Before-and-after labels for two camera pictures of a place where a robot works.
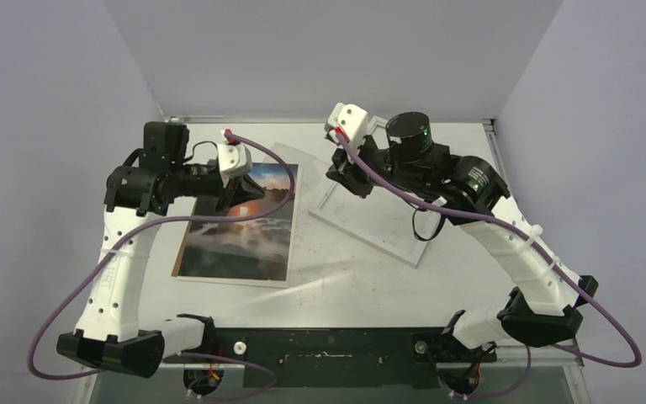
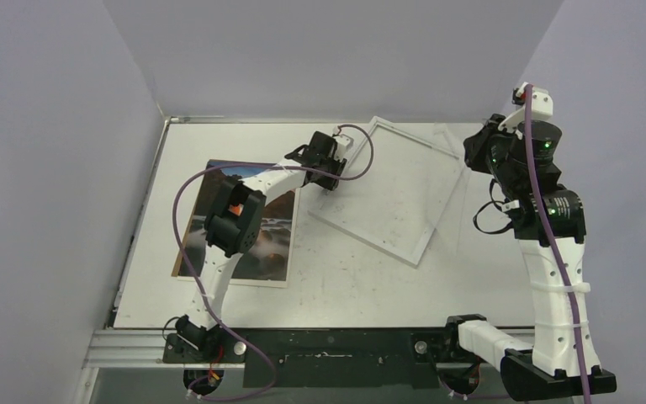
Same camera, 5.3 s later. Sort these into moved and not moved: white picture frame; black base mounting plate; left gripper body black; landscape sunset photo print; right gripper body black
Moved: left gripper body black; right gripper body black
Not moved: landscape sunset photo print; black base mounting plate; white picture frame
